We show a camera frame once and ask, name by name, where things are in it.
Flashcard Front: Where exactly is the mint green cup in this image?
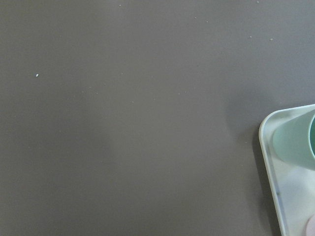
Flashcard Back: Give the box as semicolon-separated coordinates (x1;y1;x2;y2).
273;110;315;170

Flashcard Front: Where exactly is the pink cup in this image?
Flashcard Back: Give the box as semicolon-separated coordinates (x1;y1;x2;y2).
305;214;315;236

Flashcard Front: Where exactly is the cream rabbit serving tray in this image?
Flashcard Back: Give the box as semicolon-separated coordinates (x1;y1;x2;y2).
258;105;315;236

